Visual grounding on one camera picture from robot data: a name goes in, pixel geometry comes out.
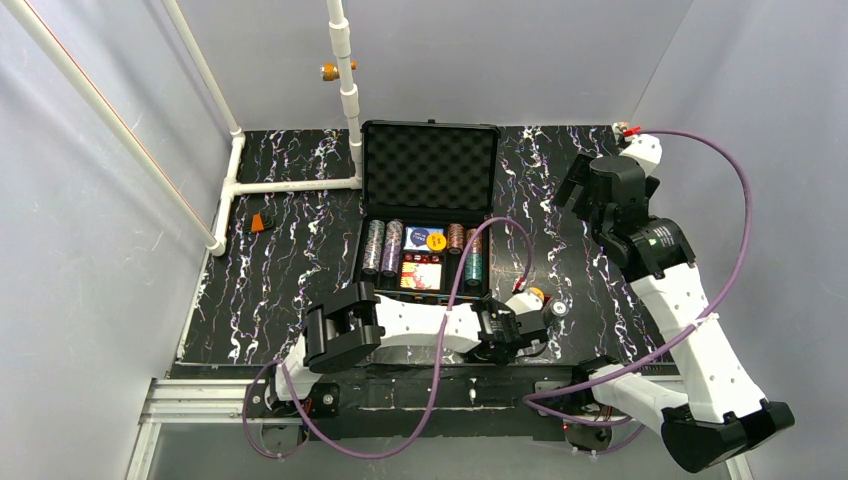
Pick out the black poker set case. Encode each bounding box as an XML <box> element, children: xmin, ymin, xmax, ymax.
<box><xmin>353</xmin><ymin>120</ymin><xmax>501</xmax><ymax>304</ymax></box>

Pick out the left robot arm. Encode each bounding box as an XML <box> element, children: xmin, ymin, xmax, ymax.
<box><xmin>262</xmin><ymin>282</ymin><xmax>549</xmax><ymax>415</ymax></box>

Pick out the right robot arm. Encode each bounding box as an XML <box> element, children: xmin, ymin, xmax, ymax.
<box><xmin>555</xmin><ymin>135</ymin><xmax>795</xmax><ymax>473</ymax></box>

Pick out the white dealer chip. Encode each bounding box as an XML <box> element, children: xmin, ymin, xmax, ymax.
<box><xmin>550</xmin><ymin>301</ymin><xmax>568</xmax><ymax>317</ymax></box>

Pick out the red playing card deck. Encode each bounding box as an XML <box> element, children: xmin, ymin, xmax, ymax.
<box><xmin>399</xmin><ymin>261</ymin><xmax>443</xmax><ymax>291</ymax></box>

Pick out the orange black chip stack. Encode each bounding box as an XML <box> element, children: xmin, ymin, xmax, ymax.
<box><xmin>447</xmin><ymin>223</ymin><xmax>466</xmax><ymax>255</ymax></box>

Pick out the yellow big blind button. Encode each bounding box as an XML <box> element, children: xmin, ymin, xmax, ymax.
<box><xmin>426</xmin><ymin>232</ymin><xmax>447</xmax><ymax>253</ymax></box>

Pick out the red dice row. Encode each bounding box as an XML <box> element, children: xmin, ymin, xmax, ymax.
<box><xmin>403</xmin><ymin>253</ymin><xmax>442</xmax><ymax>264</ymax></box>

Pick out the blue playing card deck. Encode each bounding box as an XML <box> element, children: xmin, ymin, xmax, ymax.
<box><xmin>403</xmin><ymin>226</ymin><xmax>444</xmax><ymax>252</ymax></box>

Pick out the blue orange purple chip stack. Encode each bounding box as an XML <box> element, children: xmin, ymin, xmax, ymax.
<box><xmin>380</xmin><ymin>219</ymin><xmax>404</xmax><ymax>277</ymax></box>

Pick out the blue green yellow chip stack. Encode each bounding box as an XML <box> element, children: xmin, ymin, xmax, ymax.
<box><xmin>362</xmin><ymin>219</ymin><xmax>385</xmax><ymax>275</ymax></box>

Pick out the orange black small clip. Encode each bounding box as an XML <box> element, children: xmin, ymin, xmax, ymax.
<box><xmin>244</xmin><ymin>213</ymin><xmax>276</xmax><ymax>234</ymax></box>

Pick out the orange knob on pipe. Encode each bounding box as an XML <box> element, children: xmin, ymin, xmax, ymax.
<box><xmin>320</xmin><ymin>63</ymin><xmax>341</xmax><ymax>82</ymax></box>

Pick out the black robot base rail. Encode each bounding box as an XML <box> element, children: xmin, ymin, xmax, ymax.
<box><xmin>168</xmin><ymin>360</ymin><xmax>684</xmax><ymax>442</ymax></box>

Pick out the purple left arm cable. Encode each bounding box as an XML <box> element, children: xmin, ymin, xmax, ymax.
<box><xmin>241</xmin><ymin>215</ymin><xmax>535</xmax><ymax>462</ymax></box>

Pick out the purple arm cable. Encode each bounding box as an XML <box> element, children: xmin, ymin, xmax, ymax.
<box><xmin>523</xmin><ymin>129</ymin><xmax>755</xmax><ymax>458</ymax></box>
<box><xmin>241</xmin><ymin>215</ymin><xmax>535</xmax><ymax>462</ymax></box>

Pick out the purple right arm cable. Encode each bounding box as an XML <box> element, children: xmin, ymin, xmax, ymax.
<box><xmin>523</xmin><ymin>129</ymin><xmax>755</xmax><ymax>458</ymax></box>

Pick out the white pvc pipe frame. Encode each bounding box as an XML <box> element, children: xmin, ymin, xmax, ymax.
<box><xmin>0</xmin><ymin>0</ymin><xmax>364</xmax><ymax>258</ymax></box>

